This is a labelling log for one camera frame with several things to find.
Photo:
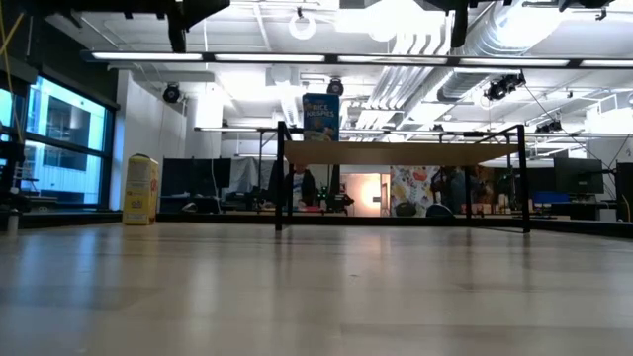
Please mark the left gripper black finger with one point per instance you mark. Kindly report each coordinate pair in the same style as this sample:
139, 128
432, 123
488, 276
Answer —
177, 34

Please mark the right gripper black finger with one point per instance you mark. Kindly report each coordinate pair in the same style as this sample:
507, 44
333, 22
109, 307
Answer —
460, 25

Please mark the blue Rice Krispies cereal box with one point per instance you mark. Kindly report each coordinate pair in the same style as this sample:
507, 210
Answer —
320, 118

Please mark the yellow Corn Pops cereal box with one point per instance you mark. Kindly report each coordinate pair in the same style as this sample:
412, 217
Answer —
141, 193

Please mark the black ceiling spot lamp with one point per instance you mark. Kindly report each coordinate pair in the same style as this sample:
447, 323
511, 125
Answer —
335, 87
171, 94

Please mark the black ceiling-mounted equipment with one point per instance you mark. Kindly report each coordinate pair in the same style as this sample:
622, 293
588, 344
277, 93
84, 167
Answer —
499, 89

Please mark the black overhead light bar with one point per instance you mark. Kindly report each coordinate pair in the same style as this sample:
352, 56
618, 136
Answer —
331, 58

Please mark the small black ceiling equipment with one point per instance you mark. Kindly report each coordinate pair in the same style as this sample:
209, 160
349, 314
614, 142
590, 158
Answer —
549, 127

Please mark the large window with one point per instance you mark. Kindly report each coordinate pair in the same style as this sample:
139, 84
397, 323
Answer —
64, 114

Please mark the person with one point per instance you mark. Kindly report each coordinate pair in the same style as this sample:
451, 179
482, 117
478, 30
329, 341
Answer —
452, 190
300, 188

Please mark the colourful floral panel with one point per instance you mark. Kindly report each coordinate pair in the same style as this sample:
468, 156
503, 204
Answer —
410, 188

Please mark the blue seat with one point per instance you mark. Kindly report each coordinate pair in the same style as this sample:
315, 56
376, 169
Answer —
549, 198

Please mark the dark cabinet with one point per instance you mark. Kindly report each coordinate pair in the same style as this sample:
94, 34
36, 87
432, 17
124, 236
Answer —
625, 193

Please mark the small white cylinder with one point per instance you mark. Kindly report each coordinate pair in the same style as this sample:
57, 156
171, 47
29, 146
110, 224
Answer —
12, 222

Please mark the silver ventilation duct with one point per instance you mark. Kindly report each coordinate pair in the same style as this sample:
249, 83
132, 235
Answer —
494, 34

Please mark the wooden shelf with black frame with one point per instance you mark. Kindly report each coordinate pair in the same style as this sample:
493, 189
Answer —
395, 153

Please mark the black table edge frame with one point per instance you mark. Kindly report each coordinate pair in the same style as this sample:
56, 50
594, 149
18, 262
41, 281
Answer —
198, 217

